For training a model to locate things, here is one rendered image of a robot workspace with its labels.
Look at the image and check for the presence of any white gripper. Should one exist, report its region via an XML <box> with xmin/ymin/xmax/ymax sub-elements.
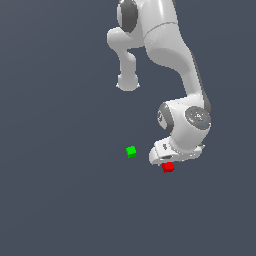
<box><xmin>148</xmin><ymin>137</ymin><xmax>206</xmax><ymax>165</ymax></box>

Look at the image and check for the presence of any red cube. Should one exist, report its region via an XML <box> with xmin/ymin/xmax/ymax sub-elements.
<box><xmin>161</xmin><ymin>161</ymin><xmax>175</xmax><ymax>174</ymax></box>

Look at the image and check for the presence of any green cube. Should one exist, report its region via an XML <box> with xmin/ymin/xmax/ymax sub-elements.
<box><xmin>126</xmin><ymin>145</ymin><xmax>137</xmax><ymax>159</ymax></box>

